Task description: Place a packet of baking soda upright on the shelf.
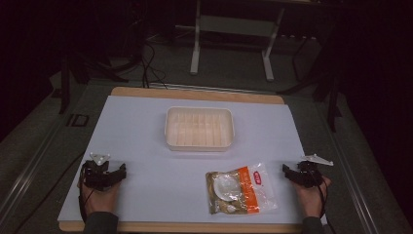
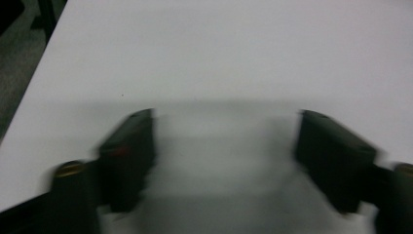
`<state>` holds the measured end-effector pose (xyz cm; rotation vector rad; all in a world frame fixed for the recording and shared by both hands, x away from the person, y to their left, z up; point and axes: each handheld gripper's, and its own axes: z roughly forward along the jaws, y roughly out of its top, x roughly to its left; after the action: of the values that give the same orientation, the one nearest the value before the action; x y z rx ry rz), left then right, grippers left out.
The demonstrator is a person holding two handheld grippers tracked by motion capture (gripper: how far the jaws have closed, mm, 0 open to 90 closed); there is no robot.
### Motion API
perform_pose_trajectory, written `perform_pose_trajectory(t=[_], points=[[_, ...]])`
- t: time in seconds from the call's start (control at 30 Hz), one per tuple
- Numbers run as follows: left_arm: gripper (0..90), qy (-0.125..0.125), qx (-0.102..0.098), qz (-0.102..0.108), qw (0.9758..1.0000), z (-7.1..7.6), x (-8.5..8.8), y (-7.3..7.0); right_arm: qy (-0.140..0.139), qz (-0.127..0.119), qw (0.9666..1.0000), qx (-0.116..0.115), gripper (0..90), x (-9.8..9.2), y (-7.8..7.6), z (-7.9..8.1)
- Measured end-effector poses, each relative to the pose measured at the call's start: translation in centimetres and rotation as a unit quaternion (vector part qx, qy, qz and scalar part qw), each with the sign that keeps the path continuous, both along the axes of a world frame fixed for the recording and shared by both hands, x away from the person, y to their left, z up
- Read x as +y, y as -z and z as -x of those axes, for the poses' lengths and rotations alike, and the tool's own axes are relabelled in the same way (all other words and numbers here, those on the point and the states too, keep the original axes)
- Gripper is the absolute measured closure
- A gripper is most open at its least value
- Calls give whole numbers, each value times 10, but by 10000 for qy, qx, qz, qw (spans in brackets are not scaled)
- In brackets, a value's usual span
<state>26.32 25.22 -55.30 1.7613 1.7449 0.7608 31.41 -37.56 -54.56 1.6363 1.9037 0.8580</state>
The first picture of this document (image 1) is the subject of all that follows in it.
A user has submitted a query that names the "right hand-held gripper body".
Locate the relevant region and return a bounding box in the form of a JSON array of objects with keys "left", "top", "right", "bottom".
[{"left": 295, "top": 153, "right": 334, "bottom": 189}]

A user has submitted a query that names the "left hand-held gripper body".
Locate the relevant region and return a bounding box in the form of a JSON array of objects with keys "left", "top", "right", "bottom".
[{"left": 80, "top": 152, "right": 113, "bottom": 192}]

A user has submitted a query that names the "person's right hand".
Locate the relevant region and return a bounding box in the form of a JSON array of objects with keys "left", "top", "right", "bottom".
[{"left": 292, "top": 175, "right": 332, "bottom": 219}]

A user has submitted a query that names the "person's left hand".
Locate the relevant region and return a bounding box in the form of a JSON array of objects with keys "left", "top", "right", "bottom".
[{"left": 78, "top": 179, "right": 122, "bottom": 216}]

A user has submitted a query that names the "white table mat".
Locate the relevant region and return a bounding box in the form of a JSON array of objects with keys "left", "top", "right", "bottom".
[{"left": 56, "top": 95, "right": 328, "bottom": 225}]

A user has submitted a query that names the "clear orange snack bag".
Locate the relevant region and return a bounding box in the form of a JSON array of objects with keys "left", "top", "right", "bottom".
[{"left": 205, "top": 162, "right": 280, "bottom": 215}]

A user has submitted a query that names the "black metal stand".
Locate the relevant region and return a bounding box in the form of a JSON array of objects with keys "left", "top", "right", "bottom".
[
  {"left": 57, "top": 48, "right": 144, "bottom": 115},
  {"left": 277, "top": 35, "right": 344, "bottom": 134}
]

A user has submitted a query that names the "white plastic basket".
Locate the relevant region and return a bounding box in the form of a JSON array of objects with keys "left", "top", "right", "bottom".
[{"left": 164, "top": 105, "right": 236, "bottom": 153}]

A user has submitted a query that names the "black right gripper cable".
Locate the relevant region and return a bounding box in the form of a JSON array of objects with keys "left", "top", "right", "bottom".
[{"left": 311, "top": 170, "right": 329, "bottom": 228}]

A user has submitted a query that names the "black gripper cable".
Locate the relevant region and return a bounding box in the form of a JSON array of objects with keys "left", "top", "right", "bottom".
[
  {"left": 311, "top": 170, "right": 329, "bottom": 228},
  {"left": 77, "top": 161, "right": 95, "bottom": 225}
]

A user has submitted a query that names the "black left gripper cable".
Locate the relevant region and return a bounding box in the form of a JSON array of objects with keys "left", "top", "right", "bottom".
[{"left": 77, "top": 161, "right": 95, "bottom": 225}]

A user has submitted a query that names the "metal floor rail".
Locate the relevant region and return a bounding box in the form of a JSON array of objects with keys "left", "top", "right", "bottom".
[
  {"left": 319, "top": 100, "right": 381, "bottom": 234},
  {"left": 0, "top": 120, "right": 66, "bottom": 222}
]

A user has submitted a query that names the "black floor bracket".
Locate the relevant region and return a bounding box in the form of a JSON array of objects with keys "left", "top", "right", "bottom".
[{"left": 65, "top": 113, "right": 91, "bottom": 128}]

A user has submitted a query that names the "black floor cable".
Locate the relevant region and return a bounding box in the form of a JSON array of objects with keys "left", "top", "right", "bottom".
[{"left": 140, "top": 40, "right": 169, "bottom": 90}]

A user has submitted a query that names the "white metal table frame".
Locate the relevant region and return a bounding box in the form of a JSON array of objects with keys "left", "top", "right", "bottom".
[{"left": 189, "top": 0, "right": 287, "bottom": 83}]

